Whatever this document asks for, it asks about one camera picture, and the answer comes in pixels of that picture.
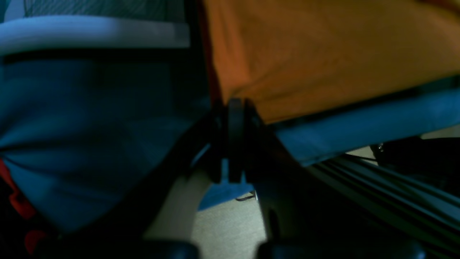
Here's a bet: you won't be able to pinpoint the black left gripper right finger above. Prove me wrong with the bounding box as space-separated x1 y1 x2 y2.
227 99 427 259

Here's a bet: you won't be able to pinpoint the patterned booklet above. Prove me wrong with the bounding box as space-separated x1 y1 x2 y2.
0 0 191 56

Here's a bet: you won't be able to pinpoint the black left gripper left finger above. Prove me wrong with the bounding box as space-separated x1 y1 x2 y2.
35 103 229 259

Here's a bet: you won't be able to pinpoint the orange t-shirt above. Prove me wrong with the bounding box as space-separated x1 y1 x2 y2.
197 0 460 123

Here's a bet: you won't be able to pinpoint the teal table cloth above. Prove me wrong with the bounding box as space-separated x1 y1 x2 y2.
1 49 459 233

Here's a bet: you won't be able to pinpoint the dark table frame rails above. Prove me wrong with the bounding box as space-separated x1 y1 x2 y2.
306 154 460 259

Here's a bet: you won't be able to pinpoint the red black hand tool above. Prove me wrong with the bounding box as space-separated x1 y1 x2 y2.
0 161 49 259

